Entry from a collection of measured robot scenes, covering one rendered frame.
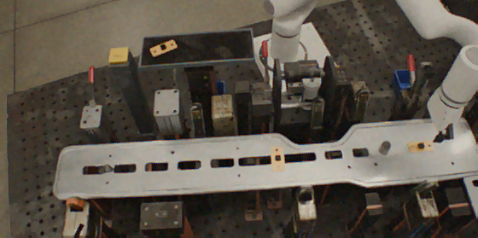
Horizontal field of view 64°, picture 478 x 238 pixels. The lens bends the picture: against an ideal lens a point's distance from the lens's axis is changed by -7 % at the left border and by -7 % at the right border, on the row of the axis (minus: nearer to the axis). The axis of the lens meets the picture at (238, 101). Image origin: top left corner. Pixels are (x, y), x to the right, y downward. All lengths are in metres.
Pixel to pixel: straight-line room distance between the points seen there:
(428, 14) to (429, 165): 0.52
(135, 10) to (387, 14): 1.95
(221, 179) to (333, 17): 1.18
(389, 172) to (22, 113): 1.56
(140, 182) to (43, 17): 2.51
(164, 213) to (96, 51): 2.08
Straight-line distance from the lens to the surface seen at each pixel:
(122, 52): 1.40
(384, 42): 2.09
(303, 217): 1.17
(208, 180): 1.26
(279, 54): 1.78
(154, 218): 1.21
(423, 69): 1.32
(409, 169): 1.35
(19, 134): 1.96
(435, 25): 1.08
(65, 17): 3.52
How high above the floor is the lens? 2.14
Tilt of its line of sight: 54 degrees down
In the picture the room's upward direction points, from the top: 3 degrees counter-clockwise
